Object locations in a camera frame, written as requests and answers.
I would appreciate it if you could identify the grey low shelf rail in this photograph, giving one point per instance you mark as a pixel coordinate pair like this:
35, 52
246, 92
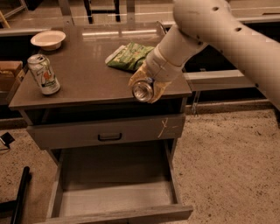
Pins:
217, 80

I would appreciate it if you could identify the grey drawer cabinet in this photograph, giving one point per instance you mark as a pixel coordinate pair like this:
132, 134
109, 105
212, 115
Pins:
89, 89

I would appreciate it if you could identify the open grey lower drawer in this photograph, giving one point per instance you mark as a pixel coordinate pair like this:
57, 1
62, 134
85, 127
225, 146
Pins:
128, 183

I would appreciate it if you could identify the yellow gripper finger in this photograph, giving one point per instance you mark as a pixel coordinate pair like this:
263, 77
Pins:
140, 75
158, 89

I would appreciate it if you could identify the cardboard box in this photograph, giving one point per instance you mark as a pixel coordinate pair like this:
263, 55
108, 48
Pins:
11, 72

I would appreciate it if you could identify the black drawer handle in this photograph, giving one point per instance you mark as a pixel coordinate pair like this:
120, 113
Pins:
108, 138

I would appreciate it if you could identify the white 7up can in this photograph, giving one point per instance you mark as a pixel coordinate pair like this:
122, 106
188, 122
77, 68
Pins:
43, 73

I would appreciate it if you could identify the green chip bag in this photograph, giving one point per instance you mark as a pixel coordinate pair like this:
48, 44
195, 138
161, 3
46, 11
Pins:
128, 57

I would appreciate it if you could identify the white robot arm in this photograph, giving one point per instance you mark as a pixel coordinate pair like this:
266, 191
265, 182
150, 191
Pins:
201, 23

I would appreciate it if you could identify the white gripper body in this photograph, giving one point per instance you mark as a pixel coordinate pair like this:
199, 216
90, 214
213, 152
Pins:
158, 67

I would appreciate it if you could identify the white bowl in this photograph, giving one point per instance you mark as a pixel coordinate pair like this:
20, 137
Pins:
48, 40

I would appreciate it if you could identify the black chair leg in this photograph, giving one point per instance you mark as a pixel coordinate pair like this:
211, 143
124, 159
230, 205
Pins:
14, 208

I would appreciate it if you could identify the grey top drawer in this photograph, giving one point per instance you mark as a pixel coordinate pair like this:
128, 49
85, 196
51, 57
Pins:
84, 134

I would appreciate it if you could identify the blue pepsi can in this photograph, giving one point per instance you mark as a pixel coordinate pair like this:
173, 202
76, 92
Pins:
142, 90

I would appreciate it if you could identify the black chair frame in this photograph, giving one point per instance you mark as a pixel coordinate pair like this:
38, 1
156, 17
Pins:
90, 12

